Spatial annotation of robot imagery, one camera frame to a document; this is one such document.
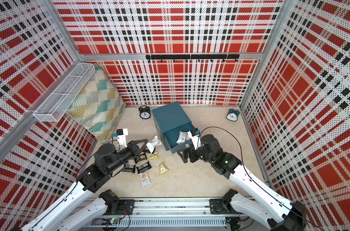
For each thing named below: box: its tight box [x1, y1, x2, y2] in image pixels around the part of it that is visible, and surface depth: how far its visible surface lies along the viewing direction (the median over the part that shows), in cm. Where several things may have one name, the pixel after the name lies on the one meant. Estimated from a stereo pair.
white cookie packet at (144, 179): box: [137, 172, 152, 189], surface depth 84 cm
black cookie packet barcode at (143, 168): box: [136, 161, 152, 175], surface depth 88 cm
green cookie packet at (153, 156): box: [146, 151, 159, 161], surface depth 92 cm
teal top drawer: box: [162, 124, 196, 149], surface depth 83 cm
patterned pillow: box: [65, 63, 126, 143], surface depth 90 cm
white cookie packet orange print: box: [146, 135, 163, 154], surface depth 70 cm
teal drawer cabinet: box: [151, 101, 195, 154], surface depth 86 cm
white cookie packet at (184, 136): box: [175, 130, 193, 144], surface depth 82 cm
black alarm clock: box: [138, 105, 151, 120], surface depth 111 cm
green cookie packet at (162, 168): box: [156, 161, 169, 175], surface depth 86 cm
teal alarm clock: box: [226, 108, 240, 122], surface depth 110 cm
